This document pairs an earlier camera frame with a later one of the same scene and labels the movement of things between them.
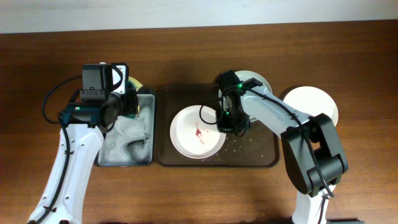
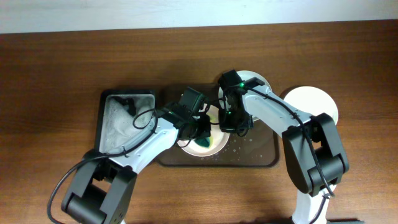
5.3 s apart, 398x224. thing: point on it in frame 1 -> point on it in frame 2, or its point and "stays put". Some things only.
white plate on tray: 243,75 stays put
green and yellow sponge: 137,85 -> 208,141
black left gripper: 130,101 -> 201,131
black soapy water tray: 130,142 stays put
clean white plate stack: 313,101 stays put
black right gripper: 232,123 stays put
